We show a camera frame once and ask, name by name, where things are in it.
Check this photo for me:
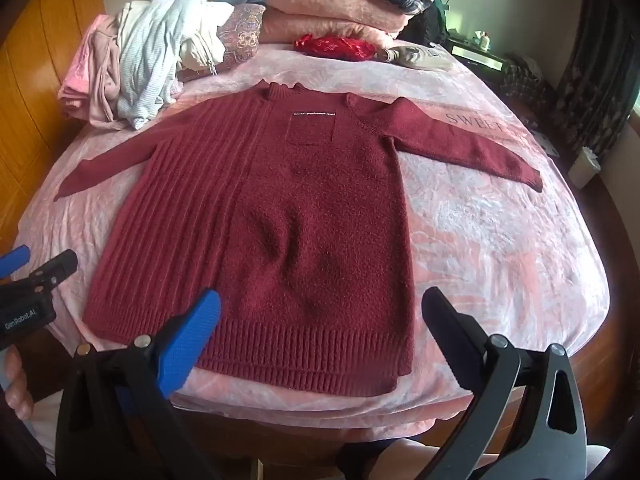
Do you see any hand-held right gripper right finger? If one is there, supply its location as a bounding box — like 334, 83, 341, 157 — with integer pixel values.
421, 287, 588, 480

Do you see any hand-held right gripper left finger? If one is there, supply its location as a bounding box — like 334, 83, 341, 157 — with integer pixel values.
55, 289, 223, 480

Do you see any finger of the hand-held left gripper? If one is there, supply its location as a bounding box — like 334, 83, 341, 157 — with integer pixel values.
0, 245, 31, 279
27, 249, 79, 290

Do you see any dark red knit sweater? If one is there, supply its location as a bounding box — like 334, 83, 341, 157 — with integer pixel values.
55, 81, 544, 400

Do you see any person's left hand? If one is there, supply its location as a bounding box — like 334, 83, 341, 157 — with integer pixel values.
0, 347, 27, 413

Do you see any pink printed bedspread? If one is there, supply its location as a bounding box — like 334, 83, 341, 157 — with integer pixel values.
12, 42, 613, 433

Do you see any orange wooden wardrobe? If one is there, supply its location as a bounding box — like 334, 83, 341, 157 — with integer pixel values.
0, 0, 151, 241

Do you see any light pink folded garment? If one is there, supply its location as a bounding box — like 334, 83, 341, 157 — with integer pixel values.
57, 14, 118, 121

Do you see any mauve garment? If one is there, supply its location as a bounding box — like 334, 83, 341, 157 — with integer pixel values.
87, 25, 132, 128

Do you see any white waste bin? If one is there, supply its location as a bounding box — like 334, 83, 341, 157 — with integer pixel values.
567, 146, 601, 190

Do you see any white striped garment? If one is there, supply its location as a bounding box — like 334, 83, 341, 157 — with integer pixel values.
117, 0, 236, 130

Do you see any cream zipped garment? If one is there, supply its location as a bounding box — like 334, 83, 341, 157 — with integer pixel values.
177, 30, 226, 76

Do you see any dark checked cloth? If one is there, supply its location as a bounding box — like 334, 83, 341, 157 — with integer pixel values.
500, 52, 551, 111

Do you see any beige cap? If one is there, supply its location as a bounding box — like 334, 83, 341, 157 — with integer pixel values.
382, 44, 455, 72

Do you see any black desk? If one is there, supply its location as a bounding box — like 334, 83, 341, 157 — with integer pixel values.
447, 35, 506, 70

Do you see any dark patterned curtain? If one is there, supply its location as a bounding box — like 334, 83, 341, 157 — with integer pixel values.
555, 0, 640, 161

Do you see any colourful patterned cloth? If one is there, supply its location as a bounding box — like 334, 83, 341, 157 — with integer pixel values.
177, 2, 267, 83

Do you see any red patterned cloth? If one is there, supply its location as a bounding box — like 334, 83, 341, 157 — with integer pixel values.
293, 33, 376, 59

